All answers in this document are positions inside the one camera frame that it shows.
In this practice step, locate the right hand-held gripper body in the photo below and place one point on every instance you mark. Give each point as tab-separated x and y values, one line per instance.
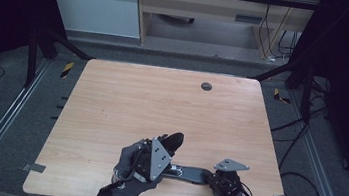
227	181

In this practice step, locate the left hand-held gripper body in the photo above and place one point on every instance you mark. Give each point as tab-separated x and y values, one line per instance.
158	158

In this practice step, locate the black stapler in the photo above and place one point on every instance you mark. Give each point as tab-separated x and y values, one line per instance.
190	173

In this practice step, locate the dark round table grommet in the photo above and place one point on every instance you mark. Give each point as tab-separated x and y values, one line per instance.
206	86

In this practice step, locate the yellow black striped tape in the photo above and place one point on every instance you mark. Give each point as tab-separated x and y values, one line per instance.
67	69
278	95

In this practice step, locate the black table edge clip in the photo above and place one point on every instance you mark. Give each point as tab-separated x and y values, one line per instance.
54	117

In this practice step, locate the light wooden desk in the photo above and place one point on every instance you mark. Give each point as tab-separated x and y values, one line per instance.
200	5

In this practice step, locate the white cabinet panel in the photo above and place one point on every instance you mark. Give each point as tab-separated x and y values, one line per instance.
96	8

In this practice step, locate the black metal frame stand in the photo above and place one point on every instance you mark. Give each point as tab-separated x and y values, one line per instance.
32	57
307	90

